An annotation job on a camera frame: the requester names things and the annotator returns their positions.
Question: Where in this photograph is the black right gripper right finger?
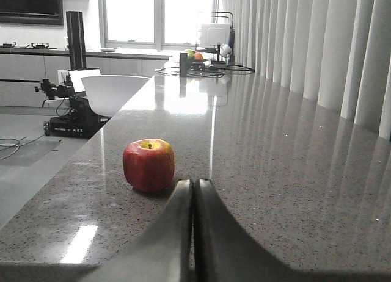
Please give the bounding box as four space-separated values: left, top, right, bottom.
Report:
194 179 305 281

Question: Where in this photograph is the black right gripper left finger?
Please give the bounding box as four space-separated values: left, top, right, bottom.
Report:
81 179 193 281

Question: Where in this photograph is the red yellow apple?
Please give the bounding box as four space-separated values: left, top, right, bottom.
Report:
122 139 175 193

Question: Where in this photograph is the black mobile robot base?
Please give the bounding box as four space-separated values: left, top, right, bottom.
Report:
35 75 109 139

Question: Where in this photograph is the white shell chair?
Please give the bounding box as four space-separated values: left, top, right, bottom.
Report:
81 75 150 117

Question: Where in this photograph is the fruit bowl with fruit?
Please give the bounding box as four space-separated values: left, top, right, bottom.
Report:
184 49 210 71

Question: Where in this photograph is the white box appliance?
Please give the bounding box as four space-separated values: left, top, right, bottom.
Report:
199 23 230 48

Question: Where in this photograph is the black vertical column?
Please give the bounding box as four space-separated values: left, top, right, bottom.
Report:
66 11 87 70

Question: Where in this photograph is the black wall monitor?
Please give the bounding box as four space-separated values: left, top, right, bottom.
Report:
1 0 64 26

